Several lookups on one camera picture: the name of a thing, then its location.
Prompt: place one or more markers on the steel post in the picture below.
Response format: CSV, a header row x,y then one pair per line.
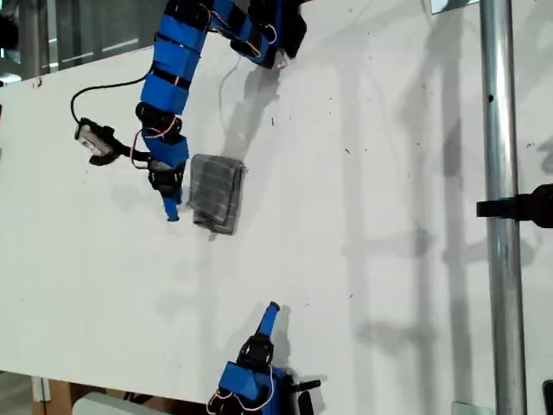
x,y
501,129

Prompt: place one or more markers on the white box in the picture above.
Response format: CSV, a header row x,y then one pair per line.
x,y
103,406

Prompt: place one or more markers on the grey striped towel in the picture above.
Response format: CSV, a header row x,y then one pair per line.
x,y
216,190

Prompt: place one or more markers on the wooden table leg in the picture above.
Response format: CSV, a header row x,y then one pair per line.
x,y
56,397

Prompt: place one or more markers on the black round object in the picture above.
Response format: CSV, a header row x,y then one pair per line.
x,y
8,32

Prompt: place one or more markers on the black clamp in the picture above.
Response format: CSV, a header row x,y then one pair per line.
x,y
518,207

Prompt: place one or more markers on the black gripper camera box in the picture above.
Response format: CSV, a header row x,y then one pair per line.
x,y
93,136
305,402

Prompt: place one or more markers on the black camera stalk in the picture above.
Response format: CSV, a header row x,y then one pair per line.
x,y
309,384
110,155

